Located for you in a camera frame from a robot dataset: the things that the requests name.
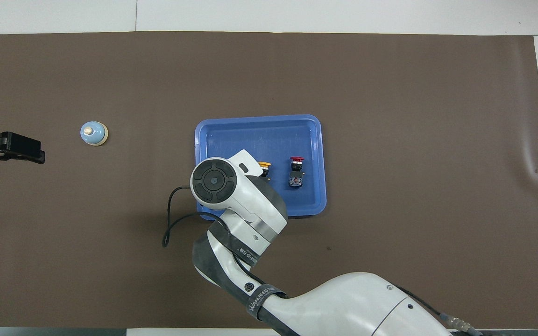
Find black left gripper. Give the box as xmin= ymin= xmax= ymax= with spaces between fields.
xmin=0 ymin=120 xmax=46 ymax=167

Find light blue bell knob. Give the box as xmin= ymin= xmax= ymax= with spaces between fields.
xmin=80 ymin=121 xmax=109 ymax=147

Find red mushroom push button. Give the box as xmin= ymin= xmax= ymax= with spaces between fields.
xmin=288 ymin=156 xmax=305 ymax=188

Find blue plastic tray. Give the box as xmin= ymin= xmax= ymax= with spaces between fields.
xmin=195 ymin=114 xmax=327 ymax=221

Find brown table mat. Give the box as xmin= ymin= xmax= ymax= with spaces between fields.
xmin=0 ymin=31 xmax=538 ymax=329

